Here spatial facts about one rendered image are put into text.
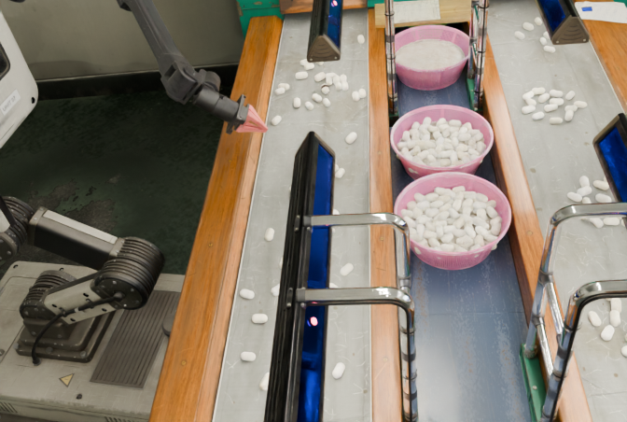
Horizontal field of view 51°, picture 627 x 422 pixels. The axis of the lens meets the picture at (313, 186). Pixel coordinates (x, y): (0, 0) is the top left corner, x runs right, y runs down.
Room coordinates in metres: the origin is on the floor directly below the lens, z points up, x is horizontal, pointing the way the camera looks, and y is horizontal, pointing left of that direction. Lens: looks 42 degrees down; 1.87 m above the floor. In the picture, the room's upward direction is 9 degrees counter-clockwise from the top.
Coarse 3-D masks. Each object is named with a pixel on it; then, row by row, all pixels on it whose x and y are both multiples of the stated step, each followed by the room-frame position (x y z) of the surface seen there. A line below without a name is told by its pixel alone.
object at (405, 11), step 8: (424, 0) 2.04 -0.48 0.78; (432, 0) 2.03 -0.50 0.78; (400, 8) 2.01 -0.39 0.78; (408, 8) 2.00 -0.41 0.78; (416, 8) 1.99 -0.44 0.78; (424, 8) 1.98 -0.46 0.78; (432, 8) 1.97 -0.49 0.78; (400, 16) 1.96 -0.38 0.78; (408, 16) 1.95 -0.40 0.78; (416, 16) 1.94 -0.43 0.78; (424, 16) 1.93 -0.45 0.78; (432, 16) 1.93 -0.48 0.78
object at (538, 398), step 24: (552, 216) 0.69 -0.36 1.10; (576, 216) 0.67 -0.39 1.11; (600, 216) 0.67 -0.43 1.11; (624, 216) 0.66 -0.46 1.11; (552, 240) 0.68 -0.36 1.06; (552, 264) 0.68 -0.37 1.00; (552, 288) 0.65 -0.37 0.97; (600, 288) 0.53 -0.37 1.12; (624, 288) 0.52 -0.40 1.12; (552, 312) 0.61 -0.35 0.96; (576, 312) 0.53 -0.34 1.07; (528, 336) 0.68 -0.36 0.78; (576, 336) 0.53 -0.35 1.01; (528, 360) 0.67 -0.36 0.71; (552, 360) 0.59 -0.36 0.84; (528, 384) 0.63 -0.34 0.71; (552, 384) 0.53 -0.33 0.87; (552, 408) 0.53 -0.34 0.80
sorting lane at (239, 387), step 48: (288, 48) 1.94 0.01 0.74; (288, 96) 1.66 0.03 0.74; (336, 96) 1.62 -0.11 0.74; (288, 144) 1.43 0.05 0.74; (336, 144) 1.39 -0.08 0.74; (288, 192) 1.23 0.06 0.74; (336, 192) 1.20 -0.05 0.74; (336, 240) 1.04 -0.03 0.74; (240, 288) 0.94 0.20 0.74; (240, 336) 0.82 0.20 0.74; (336, 336) 0.78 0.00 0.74; (240, 384) 0.71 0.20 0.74; (336, 384) 0.67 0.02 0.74
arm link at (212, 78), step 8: (184, 72) 1.41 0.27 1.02; (192, 72) 1.43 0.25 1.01; (200, 72) 1.49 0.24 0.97; (208, 72) 1.51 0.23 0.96; (200, 80) 1.41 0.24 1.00; (208, 80) 1.46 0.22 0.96; (216, 80) 1.48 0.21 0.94; (192, 88) 1.42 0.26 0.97; (216, 88) 1.45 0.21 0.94; (184, 104) 1.40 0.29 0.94
